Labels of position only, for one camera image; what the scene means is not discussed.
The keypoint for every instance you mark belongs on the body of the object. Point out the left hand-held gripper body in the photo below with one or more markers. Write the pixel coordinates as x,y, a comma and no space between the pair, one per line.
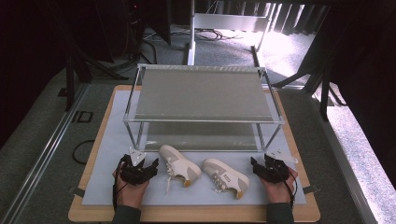
135,174

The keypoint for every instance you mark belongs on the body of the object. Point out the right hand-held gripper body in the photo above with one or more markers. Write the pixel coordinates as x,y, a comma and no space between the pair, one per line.
275,171

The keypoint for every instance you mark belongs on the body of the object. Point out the white and beige sneaker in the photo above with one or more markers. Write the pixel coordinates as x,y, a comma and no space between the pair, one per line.
224,175
179,165

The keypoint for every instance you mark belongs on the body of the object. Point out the metal two-tier shoe rack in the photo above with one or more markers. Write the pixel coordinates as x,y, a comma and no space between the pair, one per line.
202,93

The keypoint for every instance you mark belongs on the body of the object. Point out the person's right hand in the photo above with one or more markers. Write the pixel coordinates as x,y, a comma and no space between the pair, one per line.
277,191

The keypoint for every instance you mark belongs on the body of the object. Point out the person's left hand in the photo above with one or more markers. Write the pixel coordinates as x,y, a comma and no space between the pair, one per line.
130,194

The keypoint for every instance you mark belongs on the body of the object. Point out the white table mat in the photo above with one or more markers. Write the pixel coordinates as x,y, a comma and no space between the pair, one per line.
102,174

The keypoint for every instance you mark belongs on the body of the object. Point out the grey tape tab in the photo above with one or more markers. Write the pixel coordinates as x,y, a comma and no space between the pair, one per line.
77,191
311,188

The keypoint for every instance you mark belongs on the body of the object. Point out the wooden table board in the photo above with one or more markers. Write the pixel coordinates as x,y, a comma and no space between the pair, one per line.
186,214

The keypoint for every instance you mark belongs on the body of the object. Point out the black tripod stand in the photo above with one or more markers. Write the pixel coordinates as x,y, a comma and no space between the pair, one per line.
69,84
324,99

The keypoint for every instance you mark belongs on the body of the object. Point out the dark curtain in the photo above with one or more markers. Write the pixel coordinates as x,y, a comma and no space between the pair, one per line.
28,62
367,77

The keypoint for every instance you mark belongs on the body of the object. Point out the white metal stand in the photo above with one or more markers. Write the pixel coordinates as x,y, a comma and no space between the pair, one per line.
230,21

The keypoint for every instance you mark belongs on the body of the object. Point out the grey pleated curtain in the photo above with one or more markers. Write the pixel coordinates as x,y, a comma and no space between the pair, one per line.
286,17

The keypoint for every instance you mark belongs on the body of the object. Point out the black computer tower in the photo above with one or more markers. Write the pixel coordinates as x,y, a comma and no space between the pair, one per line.
155,18

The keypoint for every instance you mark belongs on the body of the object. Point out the black floor socket frame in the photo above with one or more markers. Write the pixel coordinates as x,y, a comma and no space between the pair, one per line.
78,116

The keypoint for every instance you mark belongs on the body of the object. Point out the metal floor rail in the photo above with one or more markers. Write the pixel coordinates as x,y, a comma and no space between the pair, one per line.
40,161
345,161

